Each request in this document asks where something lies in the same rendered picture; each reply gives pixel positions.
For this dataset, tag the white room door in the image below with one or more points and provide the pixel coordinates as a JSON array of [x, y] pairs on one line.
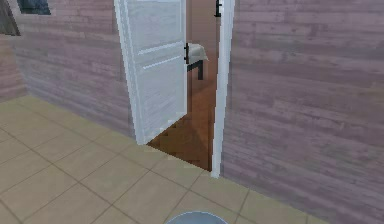
[[156, 73]]

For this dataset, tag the bed with white cover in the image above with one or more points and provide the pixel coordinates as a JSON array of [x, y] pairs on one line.
[[197, 55]]

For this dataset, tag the pale blue round object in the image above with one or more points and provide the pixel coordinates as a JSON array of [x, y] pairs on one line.
[[196, 218]]

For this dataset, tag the black wall hook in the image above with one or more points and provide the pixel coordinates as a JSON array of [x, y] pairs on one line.
[[218, 8]]

